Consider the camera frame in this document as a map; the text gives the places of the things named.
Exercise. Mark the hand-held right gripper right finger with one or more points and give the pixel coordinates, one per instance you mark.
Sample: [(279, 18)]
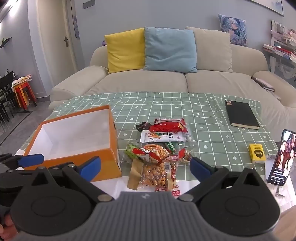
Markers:
[(198, 170)]

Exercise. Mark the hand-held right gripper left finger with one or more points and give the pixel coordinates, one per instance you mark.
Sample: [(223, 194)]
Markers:
[(90, 168)]

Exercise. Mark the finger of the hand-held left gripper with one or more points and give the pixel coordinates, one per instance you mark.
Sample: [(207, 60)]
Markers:
[(30, 160)]

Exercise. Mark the orange cardboard box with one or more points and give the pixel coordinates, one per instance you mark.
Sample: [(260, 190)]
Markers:
[(109, 160)]

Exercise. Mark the red label clear snack packet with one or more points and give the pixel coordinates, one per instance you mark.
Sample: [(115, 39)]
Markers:
[(178, 158)]

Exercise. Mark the white snack packet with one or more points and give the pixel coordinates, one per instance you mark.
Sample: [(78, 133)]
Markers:
[(166, 136)]

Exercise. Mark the orange striped snack bag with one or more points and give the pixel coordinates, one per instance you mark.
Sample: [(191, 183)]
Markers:
[(153, 153)]

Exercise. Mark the person's left hand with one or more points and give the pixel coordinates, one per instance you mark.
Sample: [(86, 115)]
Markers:
[(8, 226)]

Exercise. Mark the small green snack packet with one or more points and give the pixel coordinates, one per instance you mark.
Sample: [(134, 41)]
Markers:
[(171, 147)]

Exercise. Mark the black dining chair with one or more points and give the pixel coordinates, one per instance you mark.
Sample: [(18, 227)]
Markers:
[(3, 111), (8, 83)]

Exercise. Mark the small yellow box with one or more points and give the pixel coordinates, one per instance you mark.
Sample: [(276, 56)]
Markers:
[(257, 154)]

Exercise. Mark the green checked tablecloth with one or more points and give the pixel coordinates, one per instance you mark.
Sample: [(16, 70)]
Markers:
[(185, 104)]

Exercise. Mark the stacked red orange stools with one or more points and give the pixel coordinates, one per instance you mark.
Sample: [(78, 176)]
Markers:
[(23, 92)]

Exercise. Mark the dark brown snack packet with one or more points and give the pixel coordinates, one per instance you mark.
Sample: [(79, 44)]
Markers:
[(144, 127)]

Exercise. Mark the black notebook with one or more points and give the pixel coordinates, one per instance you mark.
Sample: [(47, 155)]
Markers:
[(242, 114)]

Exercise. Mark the pale cloth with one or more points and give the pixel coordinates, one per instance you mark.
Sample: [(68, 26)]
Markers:
[(22, 80)]

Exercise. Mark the metal phone stand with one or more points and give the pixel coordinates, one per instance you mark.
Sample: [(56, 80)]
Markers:
[(278, 191)]

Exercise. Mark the smartphone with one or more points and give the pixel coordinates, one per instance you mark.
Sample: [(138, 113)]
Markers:
[(283, 160)]

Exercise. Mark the beige sofa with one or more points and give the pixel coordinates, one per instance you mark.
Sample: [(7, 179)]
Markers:
[(150, 81)]

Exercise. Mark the dark book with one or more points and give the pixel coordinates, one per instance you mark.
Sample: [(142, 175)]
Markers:
[(263, 83)]

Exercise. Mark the white door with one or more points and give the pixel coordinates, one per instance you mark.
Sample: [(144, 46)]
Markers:
[(71, 53)]

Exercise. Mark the beige cushion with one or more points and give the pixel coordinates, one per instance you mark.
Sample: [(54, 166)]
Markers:
[(212, 53)]

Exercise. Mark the yellow cushion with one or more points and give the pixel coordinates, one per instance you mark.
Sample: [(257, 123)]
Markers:
[(124, 51)]

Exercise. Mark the light blue cushion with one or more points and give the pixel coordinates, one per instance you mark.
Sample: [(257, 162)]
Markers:
[(168, 51)]

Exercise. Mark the small purple object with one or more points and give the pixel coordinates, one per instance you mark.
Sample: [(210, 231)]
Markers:
[(104, 42)]

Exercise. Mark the printed figure cushion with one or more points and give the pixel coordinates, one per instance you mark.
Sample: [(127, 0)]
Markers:
[(233, 30)]

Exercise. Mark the stack of books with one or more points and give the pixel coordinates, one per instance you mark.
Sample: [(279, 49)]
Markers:
[(282, 46)]

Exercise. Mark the wall shelf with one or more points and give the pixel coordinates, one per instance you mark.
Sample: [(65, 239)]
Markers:
[(5, 42)]

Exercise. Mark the blue wall poster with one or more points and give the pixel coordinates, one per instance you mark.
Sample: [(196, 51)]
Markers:
[(75, 23)]

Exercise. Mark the grey wall plate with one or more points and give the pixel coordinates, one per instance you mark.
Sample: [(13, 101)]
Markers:
[(89, 4)]

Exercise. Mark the framed wall picture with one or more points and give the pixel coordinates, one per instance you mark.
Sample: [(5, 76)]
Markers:
[(275, 5)]

